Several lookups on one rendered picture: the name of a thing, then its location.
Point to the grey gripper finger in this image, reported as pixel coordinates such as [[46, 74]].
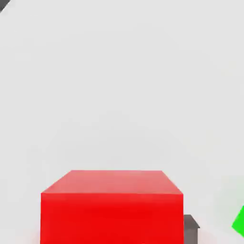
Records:
[[190, 230]]

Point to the small red cube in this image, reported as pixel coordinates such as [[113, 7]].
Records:
[[112, 215]]

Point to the small green cube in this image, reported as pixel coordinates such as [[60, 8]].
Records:
[[239, 224]]

